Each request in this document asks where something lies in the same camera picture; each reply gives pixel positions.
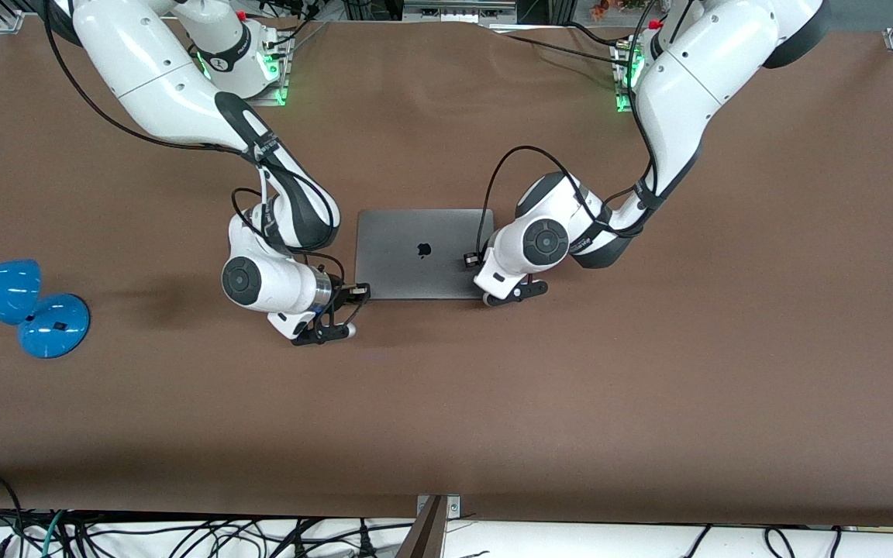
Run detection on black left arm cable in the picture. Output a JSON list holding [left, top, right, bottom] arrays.
[[475, 0, 681, 261]]

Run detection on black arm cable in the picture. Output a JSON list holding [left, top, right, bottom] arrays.
[[475, 0, 681, 261], [41, 0, 367, 331]]

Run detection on grey electronics box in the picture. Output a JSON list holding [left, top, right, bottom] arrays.
[[402, 0, 519, 25]]

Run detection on dark camera mount post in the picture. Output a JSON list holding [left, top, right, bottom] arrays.
[[395, 496, 449, 558]]

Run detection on teal cable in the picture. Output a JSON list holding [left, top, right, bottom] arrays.
[[40, 509, 69, 558]]

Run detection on grey laptop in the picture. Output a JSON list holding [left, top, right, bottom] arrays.
[[355, 208, 496, 301]]

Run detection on short black table cable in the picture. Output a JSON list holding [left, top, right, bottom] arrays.
[[567, 22, 622, 50]]

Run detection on small metal bracket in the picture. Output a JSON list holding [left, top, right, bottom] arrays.
[[415, 494, 463, 519]]

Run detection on long black table cable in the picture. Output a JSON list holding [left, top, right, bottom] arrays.
[[502, 33, 635, 71]]

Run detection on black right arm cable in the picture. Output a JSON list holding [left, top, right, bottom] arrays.
[[41, 0, 367, 331]]

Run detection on orange background items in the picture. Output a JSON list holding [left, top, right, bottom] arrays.
[[589, 0, 650, 22]]

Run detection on brown table cover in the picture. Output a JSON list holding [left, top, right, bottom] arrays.
[[0, 15, 893, 529]]

